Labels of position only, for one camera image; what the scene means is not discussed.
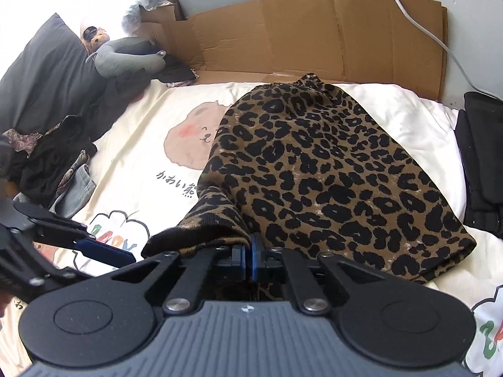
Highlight brown plush toy with sunglasses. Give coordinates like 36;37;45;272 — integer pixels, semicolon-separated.
80;24;110;53

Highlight dark grey pillow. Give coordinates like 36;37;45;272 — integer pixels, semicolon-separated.
0;13;119;142

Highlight cream printed blanket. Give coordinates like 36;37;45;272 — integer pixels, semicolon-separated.
0;80;503;370

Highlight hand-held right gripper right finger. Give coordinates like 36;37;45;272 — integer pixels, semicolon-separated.
248;232;388;315

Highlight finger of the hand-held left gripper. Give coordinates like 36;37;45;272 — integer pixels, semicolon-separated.
8;228;93;288
14;202;137;267

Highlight grey denim garment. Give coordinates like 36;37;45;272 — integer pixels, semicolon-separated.
51;163;97;218

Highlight dark grey cloth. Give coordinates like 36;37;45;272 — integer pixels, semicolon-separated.
79;53;197;142

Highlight paisley patterned cloth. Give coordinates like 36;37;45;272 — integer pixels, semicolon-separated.
0;128;44;154

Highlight black folded clothing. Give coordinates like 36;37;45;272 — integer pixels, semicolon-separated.
454;91;503;240

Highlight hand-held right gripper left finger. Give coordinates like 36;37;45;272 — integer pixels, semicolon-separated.
112;243;247;315

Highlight black crumpled garment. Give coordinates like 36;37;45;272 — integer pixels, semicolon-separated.
8;116;98;209

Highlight white cable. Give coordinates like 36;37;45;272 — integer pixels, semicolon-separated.
365;0;503;101

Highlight leopard print skirt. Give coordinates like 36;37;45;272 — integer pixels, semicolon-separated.
141;73;478;285

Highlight folded cardboard sheet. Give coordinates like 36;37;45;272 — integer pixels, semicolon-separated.
139;0;449;101

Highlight grey neck pillow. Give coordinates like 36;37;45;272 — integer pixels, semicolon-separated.
86;37;168;78

